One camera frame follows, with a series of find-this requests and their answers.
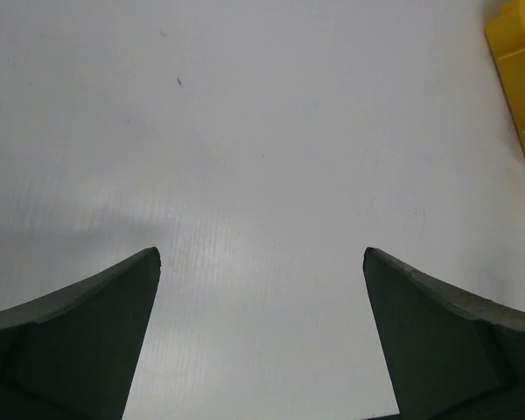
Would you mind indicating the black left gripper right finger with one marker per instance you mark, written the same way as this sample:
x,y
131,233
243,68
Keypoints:
x,y
450,354

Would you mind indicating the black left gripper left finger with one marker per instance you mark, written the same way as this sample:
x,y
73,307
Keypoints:
x,y
73,353

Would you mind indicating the yellow plastic bin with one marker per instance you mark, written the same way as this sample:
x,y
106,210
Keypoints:
x,y
505,35

